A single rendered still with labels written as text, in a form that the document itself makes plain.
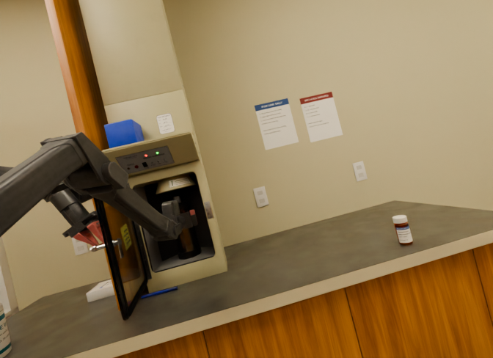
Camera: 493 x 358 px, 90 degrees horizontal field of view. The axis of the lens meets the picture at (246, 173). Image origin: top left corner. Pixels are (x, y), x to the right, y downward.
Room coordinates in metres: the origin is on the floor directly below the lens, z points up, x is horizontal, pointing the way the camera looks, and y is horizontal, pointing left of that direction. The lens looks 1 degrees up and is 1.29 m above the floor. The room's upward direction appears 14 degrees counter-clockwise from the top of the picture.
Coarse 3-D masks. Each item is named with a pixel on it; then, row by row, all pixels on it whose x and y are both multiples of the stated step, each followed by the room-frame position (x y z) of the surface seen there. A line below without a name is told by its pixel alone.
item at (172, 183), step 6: (186, 174) 1.09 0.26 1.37; (162, 180) 1.04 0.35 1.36; (168, 180) 1.03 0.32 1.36; (174, 180) 1.03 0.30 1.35; (180, 180) 1.04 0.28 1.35; (186, 180) 1.06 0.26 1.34; (192, 180) 1.10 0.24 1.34; (162, 186) 1.03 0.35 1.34; (168, 186) 1.02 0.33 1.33; (174, 186) 1.02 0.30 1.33; (180, 186) 1.03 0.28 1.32; (186, 186) 1.18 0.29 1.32; (156, 192) 1.05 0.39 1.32; (162, 192) 1.14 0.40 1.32
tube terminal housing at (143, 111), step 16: (160, 96) 1.01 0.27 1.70; (176, 96) 1.01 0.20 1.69; (112, 112) 0.99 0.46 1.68; (128, 112) 1.00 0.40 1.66; (144, 112) 1.00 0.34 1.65; (160, 112) 1.01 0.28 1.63; (176, 112) 1.01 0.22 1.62; (144, 128) 1.00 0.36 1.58; (176, 128) 1.01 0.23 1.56; (192, 128) 1.03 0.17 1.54; (144, 176) 1.00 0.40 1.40; (160, 176) 1.00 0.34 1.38; (208, 192) 1.04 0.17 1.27; (208, 224) 1.01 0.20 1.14; (144, 240) 0.99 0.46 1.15; (224, 256) 1.06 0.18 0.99; (160, 272) 0.99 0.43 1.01; (176, 272) 1.00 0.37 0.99; (192, 272) 1.00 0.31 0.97; (208, 272) 1.01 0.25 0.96; (160, 288) 0.99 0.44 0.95
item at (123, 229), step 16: (96, 208) 0.67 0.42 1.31; (112, 208) 0.78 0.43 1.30; (112, 224) 0.74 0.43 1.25; (128, 224) 0.90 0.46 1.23; (112, 240) 0.72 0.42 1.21; (128, 240) 0.86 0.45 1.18; (128, 256) 0.82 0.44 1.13; (112, 272) 0.67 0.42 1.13; (128, 272) 0.78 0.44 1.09; (128, 288) 0.75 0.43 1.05; (128, 304) 0.72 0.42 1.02
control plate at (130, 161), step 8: (144, 152) 0.91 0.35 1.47; (152, 152) 0.92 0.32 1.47; (160, 152) 0.93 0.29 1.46; (168, 152) 0.93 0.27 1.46; (120, 160) 0.91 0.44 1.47; (128, 160) 0.92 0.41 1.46; (136, 160) 0.93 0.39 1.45; (144, 160) 0.93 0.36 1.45; (152, 160) 0.94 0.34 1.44; (160, 160) 0.95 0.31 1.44; (168, 160) 0.96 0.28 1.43; (144, 168) 0.96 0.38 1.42
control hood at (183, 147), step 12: (180, 132) 0.90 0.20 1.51; (132, 144) 0.88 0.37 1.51; (144, 144) 0.89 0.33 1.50; (156, 144) 0.90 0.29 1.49; (168, 144) 0.91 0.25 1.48; (180, 144) 0.92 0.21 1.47; (192, 144) 0.94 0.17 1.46; (108, 156) 0.89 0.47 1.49; (180, 156) 0.96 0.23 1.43; (192, 156) 0.98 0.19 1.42; (156, 168) 0.97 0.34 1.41
